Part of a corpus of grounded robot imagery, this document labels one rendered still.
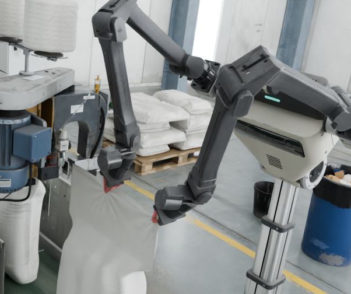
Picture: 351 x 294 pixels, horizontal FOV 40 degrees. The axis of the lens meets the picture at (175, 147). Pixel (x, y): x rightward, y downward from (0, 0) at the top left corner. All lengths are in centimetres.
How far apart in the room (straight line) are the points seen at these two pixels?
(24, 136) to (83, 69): 540
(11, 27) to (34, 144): 46
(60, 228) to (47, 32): 141
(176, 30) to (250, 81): 672
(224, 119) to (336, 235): 261
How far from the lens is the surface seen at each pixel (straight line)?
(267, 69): 107
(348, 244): 374
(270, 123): 162
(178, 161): 501
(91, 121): 192
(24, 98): 149
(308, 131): 156
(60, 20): 153
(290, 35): 1028
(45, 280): 243
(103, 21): 143
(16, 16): 176
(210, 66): 177
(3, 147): 154
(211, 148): 122
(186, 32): 752
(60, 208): 265
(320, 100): 128
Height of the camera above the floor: 177
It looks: 18 degrees down
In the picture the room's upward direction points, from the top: 8 degrees clockwise
